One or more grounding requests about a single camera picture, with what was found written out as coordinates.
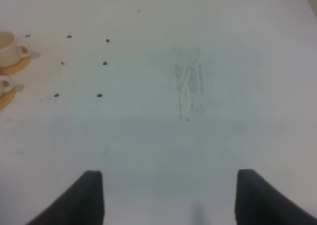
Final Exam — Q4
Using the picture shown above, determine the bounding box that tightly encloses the white far teacup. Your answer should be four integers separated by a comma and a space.
0, 31, 32, 68

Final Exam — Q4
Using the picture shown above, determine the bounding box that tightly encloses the white teacup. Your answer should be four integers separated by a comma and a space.
0, 31, 32, 68
0, 75, 15, 96

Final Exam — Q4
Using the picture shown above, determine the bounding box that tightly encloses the orange far coaster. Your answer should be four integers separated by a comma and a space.
0, 57, 32, 75

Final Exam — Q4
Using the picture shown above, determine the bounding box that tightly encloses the orange coaster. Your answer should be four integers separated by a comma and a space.
0, 57, 32, 75
0, 88, 16, 111

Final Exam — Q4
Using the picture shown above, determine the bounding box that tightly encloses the orange near coaster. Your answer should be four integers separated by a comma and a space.
0, 88, 16, 111

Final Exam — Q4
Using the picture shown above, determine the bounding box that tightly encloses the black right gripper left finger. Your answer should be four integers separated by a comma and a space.
28, 171, 104, 225

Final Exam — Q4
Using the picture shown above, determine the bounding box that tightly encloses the white near teacup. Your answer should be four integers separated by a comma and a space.
0, 75, 15, 96

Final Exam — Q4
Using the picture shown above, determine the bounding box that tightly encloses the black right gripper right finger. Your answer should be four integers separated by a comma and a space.
235, 169, 317, 225

